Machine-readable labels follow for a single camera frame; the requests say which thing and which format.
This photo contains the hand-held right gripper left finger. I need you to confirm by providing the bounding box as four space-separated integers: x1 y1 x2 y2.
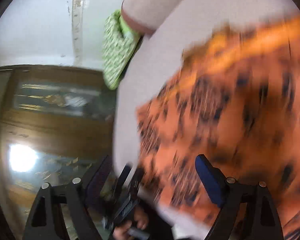
22 154 113 240

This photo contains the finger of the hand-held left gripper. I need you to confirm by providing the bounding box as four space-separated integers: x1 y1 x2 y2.
115 164 133 195

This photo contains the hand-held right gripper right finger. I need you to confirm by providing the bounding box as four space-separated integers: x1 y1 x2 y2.
195 154 284 240

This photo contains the orange floral shirt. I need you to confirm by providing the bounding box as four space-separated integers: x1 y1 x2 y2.
136 14 300 240

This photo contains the person's left hand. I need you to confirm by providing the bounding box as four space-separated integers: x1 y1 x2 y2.
112 204 150 240

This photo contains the green patterned pillow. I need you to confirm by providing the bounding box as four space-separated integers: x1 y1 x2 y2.
101 9 142 91

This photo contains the pink bolster cushion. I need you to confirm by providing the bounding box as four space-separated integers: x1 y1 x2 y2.
121 0 205 35

